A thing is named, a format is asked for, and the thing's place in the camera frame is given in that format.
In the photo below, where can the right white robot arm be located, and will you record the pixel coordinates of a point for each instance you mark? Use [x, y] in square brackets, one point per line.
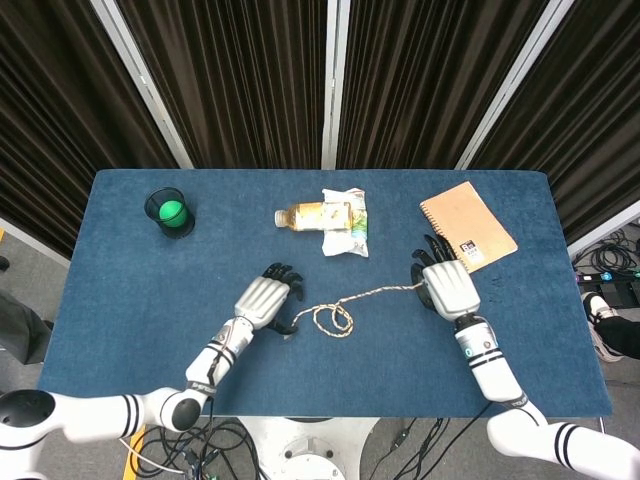
[487, 370]

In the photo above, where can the black power strip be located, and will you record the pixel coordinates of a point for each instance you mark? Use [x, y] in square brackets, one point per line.
[605, 278]

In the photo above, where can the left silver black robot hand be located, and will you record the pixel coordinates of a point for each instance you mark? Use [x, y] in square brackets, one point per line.
[262, 300]

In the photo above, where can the plastic tea bottle white cap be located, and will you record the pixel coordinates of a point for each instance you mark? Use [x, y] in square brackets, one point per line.
[305, 216]

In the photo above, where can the black trouser leg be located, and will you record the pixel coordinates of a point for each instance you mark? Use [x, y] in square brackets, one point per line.
[625, 335]

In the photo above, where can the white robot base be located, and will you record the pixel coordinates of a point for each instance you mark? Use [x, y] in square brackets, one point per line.
[310, 450]

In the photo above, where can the green ball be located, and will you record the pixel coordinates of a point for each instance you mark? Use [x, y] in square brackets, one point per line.
[172, 212]

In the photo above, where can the black shoe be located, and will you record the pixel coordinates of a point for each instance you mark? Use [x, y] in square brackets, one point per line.
[4, 263]

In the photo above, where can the white partition post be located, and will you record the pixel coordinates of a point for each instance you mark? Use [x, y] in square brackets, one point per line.
[332, 85]
[144, 85]
[512, 85]

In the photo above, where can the dark pleated curtain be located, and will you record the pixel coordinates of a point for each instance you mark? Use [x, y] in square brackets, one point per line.
[600, 125]
[240, 85]
[415, 85]
[50, 125]

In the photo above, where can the blue table cloth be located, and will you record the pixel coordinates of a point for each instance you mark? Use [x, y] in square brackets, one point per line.
[125, 325]

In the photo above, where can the spiral bound kraft notebook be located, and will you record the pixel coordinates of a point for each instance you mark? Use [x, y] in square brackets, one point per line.
[470, 220]

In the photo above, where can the white sneaker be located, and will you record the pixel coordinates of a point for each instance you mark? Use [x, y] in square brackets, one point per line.
[597, 312]

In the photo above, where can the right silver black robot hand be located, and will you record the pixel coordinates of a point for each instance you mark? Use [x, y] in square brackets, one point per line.
[450, 287]

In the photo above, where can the black mesh pen cup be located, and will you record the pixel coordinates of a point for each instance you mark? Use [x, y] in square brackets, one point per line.
[182, 230]

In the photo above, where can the white partition base rail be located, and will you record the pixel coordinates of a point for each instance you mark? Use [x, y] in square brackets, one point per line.
[35, 241]
[605, 234]

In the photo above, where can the crumpled white snack packet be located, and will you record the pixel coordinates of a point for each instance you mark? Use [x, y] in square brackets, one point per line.
[350, 245]

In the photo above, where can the grey trouser leg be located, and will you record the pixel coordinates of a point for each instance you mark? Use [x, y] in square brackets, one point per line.
[20, 325]

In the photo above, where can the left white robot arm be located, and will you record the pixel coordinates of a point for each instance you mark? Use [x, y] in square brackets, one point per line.
[210, 360]

